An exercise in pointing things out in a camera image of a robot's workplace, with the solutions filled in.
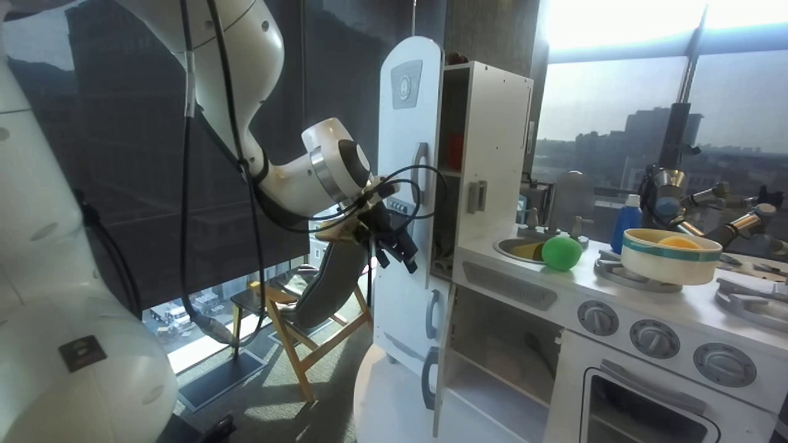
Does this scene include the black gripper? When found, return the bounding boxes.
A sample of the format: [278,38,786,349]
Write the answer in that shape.
[364,204,420,273]

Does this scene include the white fridge door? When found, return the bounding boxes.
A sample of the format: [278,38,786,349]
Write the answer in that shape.
[372,273,448,435]

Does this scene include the tall white cabinet door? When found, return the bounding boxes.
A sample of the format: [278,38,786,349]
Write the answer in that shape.
[377,38,443,289]

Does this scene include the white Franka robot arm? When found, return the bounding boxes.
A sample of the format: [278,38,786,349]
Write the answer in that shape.
[0,0,380,443]

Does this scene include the white toy kitchen cabinet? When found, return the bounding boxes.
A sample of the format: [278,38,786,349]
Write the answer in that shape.
[374,63,786,443]

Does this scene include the yellow toy in sink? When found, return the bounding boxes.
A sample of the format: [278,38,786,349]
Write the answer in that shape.
[512,241,544,258]

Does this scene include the green ball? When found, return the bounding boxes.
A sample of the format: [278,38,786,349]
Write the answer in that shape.
[542,236,584,270]

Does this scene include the blue bottle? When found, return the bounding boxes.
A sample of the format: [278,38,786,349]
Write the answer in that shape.
[611,195,640,253]

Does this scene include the white bowl teal stripe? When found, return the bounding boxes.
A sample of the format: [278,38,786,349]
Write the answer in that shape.
[622,229,721,286]

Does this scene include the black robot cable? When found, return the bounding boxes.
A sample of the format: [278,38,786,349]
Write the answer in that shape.
[175,0,452,347]

